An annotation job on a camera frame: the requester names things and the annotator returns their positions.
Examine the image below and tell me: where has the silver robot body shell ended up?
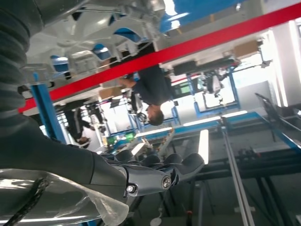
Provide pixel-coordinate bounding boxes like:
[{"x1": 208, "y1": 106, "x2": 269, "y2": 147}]
[{"x1": 0, "y1": 169, "x2": 130, "y2": 226}]

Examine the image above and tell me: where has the red barrier belt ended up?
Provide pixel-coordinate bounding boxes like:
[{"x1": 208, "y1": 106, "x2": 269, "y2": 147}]
[{"x1": 18, "y1": 2, "x2": 301, "y2": 114}]

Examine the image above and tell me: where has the person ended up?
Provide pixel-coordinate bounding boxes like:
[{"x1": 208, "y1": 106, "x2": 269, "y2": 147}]
[{"x1": 118, "y1": 65, "x2": 180, "y2": 127}]

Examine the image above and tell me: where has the brown cardboard box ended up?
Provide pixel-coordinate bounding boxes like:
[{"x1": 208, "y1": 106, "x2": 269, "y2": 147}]
[
  {"x1": 234, "y1": 40, "x2": 259, "y2": 59},
  {"x1": 99, "y1": 87, "x2": 123, "y2": 100}
]

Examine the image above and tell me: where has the blue gantry frame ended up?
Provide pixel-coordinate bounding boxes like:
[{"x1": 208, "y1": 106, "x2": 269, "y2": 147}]
[{"x1": 186, "y1": 67, "x2": 241, "y2": 118}]

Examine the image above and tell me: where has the black braided cable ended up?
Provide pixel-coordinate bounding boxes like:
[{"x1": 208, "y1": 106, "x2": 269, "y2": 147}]
[{"x1": 3, "y1": 178, "x2": 50, "y2": 226}]

